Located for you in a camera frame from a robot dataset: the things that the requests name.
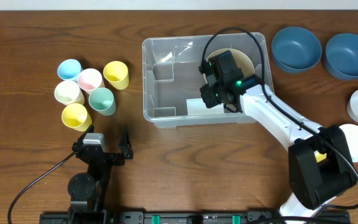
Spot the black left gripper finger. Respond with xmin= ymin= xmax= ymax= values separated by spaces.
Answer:
xmin=84 ymin=124 xmax=94 ymax=138
xmin=119 ymin=126 xmax=134 ymax=159

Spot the beige bowl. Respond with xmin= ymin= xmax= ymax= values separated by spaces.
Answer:
xmin=207 ymin=48 xmax=255 ymax=77

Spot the dark blue bowl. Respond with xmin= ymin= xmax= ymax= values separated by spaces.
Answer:
xmin=272 ymin=27 xmax=323 ymax=73
xmin=323 ymin=33 xmax=358 ymax=80

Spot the white small bowl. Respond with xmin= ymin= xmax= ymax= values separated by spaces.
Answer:
xmin=339 ymin=124 xmax=358 ymax=162

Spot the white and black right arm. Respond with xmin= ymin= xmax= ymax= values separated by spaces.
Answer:
xmin=198 ymin=50 xmax=358 ymax=222

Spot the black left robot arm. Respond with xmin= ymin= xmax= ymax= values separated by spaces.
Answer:
xmin=68 ymin=125 xmax=133 ymax=212

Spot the clear plastic storage container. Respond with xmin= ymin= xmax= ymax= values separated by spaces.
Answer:
xmin=142 ymin=32 xmax=273 ymax=128

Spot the yellow plastic cup near gripper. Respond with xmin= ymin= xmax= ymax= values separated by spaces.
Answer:
xmin=61 ymin=103 xmax=92 ymax=132

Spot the green plastic cup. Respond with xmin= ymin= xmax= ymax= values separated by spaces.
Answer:
xmin=89 ymin=88 xmax=117 ymax=116

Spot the white plastic cup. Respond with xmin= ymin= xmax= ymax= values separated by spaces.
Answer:
xmin=54 ymin=80 xmax=85 ymax=106

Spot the pink plastic cup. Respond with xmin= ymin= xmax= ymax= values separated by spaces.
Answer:
xmin=78 ymin=68 xmax=104 ymax=95

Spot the light blue plastic cup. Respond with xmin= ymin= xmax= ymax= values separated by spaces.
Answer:
xmin=57 ymin=58 xmax=83 ymax=82

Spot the yellow small bowl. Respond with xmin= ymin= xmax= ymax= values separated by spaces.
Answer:
xmin=314 ymin=151 xmax=327 ymax=162

